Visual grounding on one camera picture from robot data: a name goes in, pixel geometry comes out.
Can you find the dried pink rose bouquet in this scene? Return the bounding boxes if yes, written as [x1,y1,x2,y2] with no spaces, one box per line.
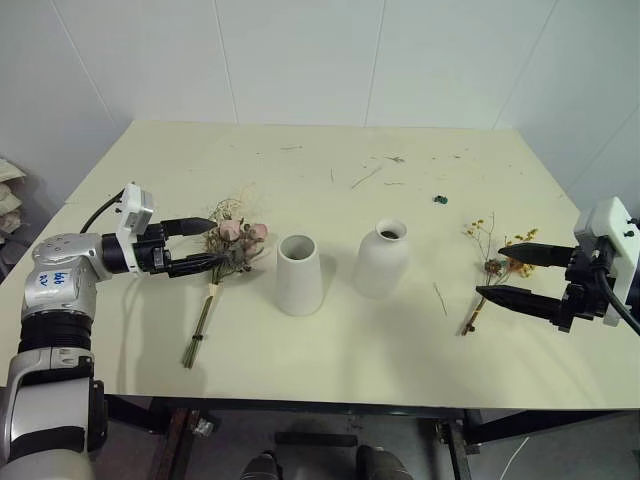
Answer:
[180,185,270,372]

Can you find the white bottle-shaped ceramic vase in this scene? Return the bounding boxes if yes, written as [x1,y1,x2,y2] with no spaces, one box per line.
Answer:
[352,216,409,301]

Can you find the white floor cable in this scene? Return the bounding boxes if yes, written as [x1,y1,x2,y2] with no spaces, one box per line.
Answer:
[504,435,532,480]

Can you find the long dry twig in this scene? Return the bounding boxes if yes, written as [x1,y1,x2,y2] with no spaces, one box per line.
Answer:
[350,166,384,190]

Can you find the black bar under table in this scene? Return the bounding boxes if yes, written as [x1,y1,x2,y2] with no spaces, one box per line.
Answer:
[274,431,359,449]

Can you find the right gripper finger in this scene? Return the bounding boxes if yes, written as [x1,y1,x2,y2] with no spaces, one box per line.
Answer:
[497,242,577,269]
[475,285,567,324]

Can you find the white tapered ceramic vase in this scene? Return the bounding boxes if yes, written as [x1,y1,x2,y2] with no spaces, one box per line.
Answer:
[276,234,324,318]

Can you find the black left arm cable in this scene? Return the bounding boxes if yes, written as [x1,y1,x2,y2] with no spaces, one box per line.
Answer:
[79,191,125,235]

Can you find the dried yellow flower bouquet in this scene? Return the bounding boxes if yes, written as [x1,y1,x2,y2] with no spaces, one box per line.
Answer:
[459,211,541,338]

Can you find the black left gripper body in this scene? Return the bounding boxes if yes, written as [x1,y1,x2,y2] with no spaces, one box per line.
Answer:
[132,221,175,279]

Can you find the dark rounded robot foot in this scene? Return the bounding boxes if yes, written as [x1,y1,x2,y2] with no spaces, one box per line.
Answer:
[355,444,409,480]
[240,449,282,480]

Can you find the stacked beige sacks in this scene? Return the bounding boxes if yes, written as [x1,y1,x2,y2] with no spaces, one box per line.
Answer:
[0,156,32,281]

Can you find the dark metal table frame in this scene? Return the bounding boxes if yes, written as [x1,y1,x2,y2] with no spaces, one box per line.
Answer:
[103,393,640,480]

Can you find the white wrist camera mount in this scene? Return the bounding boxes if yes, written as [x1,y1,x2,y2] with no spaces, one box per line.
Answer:
[573,195,640,327]
[114,182,157,275]

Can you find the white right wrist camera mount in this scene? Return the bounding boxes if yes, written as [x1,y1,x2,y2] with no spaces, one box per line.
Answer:
[573,195,640,327]

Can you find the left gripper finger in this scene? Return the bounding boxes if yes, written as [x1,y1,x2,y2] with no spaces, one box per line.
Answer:
[168,253,231,279]
[160,216,216,239]

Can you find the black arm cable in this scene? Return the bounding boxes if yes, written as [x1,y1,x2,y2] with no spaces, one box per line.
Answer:
[593,248,640,334]
[79,191,125,235]

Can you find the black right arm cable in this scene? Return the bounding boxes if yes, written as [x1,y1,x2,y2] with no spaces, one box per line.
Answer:
[593,248,640,334]

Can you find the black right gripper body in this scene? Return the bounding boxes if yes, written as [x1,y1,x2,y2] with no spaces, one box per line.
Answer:
[551,244,614,334]

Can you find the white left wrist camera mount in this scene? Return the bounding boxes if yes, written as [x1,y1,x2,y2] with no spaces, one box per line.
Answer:
[114,182,157,275]

